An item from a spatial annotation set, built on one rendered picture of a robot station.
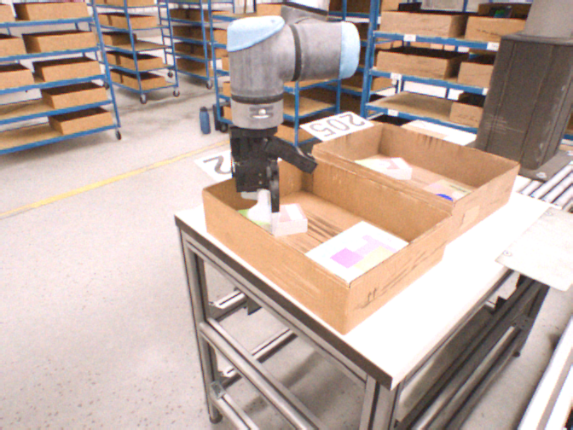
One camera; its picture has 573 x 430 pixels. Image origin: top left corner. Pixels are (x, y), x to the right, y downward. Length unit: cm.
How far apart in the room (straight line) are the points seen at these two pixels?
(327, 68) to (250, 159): 20
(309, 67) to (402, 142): 54
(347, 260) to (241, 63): 37
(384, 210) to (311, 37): 36
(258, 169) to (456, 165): 56
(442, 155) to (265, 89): 58
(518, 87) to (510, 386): 99
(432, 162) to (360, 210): 32
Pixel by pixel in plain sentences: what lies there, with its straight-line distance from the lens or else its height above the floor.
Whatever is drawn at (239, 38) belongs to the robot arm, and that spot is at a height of 113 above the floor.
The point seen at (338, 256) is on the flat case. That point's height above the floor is 78.
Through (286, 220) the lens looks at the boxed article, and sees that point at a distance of 80.
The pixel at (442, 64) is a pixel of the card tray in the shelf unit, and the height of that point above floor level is 82.
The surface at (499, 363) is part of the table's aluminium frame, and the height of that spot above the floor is 16.
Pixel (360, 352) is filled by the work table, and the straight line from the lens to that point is 61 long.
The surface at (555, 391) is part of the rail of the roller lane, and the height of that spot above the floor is 73.
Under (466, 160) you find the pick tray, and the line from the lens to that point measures 109.
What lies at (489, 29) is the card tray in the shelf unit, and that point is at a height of 99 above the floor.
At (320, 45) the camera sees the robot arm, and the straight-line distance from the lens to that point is 70.
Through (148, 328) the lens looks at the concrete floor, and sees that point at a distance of 176.
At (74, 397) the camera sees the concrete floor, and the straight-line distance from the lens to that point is 163.
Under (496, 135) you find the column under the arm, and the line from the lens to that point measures 128.
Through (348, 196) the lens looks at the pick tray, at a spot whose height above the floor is 79.
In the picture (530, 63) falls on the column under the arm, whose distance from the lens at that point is 122.
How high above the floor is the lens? 121
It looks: 31 degrees down
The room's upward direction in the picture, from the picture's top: straight up
